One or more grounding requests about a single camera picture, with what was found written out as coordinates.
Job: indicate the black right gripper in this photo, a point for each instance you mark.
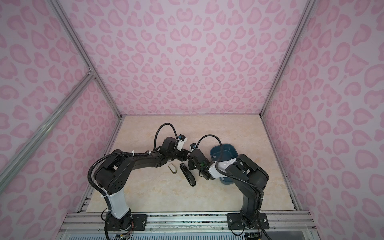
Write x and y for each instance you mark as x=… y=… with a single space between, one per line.
x=190 y=163

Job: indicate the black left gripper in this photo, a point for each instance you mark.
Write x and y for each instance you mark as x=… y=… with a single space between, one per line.
x=184 y=155

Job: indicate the black long stapler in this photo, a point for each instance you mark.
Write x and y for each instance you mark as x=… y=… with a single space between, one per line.
x=188 y=175

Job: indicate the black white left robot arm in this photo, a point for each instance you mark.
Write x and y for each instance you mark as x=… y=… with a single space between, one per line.
x=109 y=174

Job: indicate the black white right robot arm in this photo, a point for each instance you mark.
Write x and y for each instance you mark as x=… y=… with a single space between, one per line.
x=249 y=178

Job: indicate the teal plastic tray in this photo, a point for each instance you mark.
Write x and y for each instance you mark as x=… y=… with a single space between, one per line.
x=224 y=156

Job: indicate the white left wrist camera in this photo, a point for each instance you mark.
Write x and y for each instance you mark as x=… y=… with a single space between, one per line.
x=181 y=139

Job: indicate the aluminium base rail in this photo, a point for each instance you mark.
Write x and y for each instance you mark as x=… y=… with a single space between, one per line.
x=279 y=225

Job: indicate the aluminium corner frame post left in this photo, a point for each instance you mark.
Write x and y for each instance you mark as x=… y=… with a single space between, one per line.
x=79 y=46

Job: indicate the aluminium corner frame post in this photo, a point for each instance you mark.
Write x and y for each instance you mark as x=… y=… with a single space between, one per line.
x=79 y=46
x=310 y=7

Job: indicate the aluminium diagonal frame bar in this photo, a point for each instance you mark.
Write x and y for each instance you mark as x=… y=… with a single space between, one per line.
x=23 y=155

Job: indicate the aluminium corner frame post right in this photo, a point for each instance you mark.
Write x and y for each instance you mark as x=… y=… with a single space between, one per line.
x=310 y=7

